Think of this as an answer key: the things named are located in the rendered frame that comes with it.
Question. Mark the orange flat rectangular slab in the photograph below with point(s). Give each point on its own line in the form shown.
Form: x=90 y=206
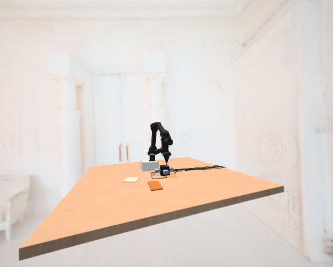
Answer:
x=155 y=185

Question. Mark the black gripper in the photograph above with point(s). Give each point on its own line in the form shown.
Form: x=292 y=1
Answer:
x=166 y=152

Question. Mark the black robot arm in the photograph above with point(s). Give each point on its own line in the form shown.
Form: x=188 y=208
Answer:
x=165 y=140

